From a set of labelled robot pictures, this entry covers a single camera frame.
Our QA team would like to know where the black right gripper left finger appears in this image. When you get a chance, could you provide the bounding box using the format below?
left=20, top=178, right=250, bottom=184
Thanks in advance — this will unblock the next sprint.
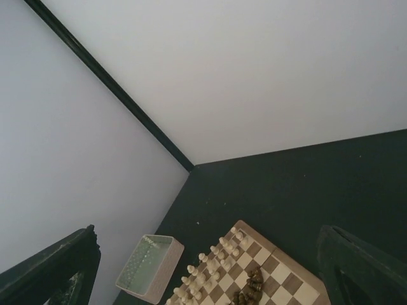
left=1, top=225, right=101, bottom=304

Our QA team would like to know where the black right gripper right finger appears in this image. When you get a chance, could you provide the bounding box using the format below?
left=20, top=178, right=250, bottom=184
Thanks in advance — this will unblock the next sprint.
left=317, top=225, right=406, bottom=304

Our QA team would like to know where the pile of brown chess pieces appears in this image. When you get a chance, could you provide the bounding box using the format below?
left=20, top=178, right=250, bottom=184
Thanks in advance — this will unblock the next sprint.
left=231, top=267, right=264, bottom=304

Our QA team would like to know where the wooden chess board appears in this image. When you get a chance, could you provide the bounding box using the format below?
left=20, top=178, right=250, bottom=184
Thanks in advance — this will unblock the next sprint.
left=166, top=220, right=330, bottom=304

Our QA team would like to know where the black corner frame post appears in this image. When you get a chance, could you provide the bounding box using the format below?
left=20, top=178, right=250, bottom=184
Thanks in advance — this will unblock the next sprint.
left=25, top=0, right=195, bottom=172

